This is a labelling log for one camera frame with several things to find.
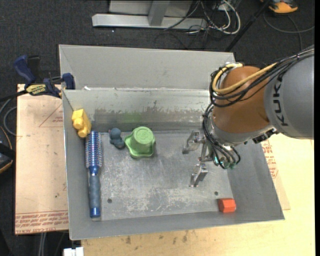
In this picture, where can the grey metal bin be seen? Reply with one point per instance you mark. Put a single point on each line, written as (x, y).
(155, 180)

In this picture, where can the orange block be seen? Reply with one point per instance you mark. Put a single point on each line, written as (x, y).
(226, 205)

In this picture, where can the blue round hair brush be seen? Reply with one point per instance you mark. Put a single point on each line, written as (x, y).
(94, 155)

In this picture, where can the blue-grey toy figure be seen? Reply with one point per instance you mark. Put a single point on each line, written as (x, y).
(116, 138)

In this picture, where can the yellow toy block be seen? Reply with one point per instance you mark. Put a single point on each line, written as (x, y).
(81, 122)

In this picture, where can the green plastic cup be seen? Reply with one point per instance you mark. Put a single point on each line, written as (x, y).
(141, 141)

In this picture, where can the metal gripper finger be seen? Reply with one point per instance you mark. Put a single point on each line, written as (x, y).
(195, 140)
(200, 172)

